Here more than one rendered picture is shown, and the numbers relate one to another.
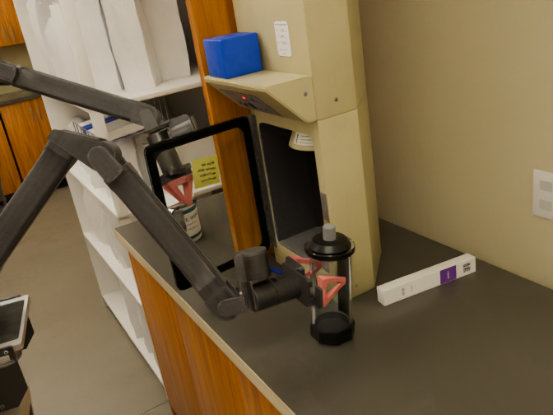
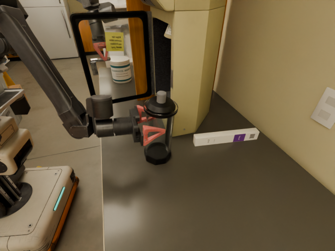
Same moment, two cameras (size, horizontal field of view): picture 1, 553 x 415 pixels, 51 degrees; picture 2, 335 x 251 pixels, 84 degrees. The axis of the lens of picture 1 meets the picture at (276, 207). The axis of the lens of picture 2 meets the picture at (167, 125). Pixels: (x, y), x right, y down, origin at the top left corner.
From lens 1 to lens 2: 0.72 m
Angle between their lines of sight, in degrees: 17
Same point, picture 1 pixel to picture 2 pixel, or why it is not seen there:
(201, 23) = not seen: outside the picture
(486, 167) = (288, 78)
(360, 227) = (193, 97)
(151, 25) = not seen: outside the picture
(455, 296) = (238, 152)
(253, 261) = (96, 105)
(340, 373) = (146, 186)
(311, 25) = not seen: outside the picture
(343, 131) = (194, 26)
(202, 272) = (62, 103)
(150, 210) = (24, 49)
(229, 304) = (77, 129)
